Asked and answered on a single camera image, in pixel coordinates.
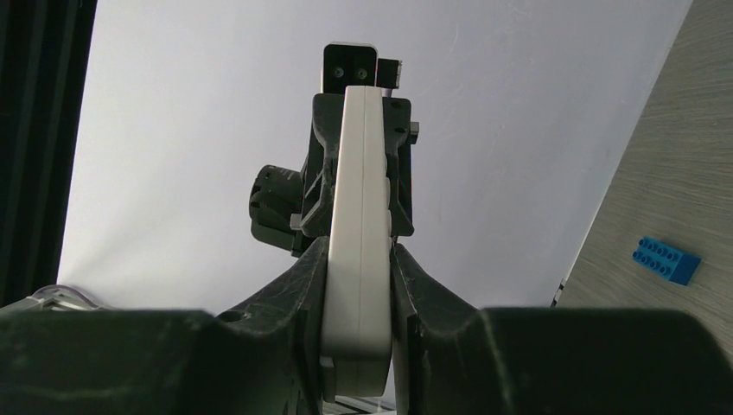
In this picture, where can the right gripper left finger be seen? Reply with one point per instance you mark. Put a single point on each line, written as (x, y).
(259, 357)

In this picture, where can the white remote control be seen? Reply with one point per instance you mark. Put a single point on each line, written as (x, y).
(356, 338)

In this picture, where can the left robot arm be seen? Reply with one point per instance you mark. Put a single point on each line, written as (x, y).
(289, 209)

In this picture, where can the blue toy brick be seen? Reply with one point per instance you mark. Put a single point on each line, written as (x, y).
(667, 261)

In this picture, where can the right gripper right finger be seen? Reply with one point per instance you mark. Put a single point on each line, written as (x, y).
(452, 358)

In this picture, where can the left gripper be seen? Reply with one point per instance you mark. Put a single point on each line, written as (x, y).
(358, 170)

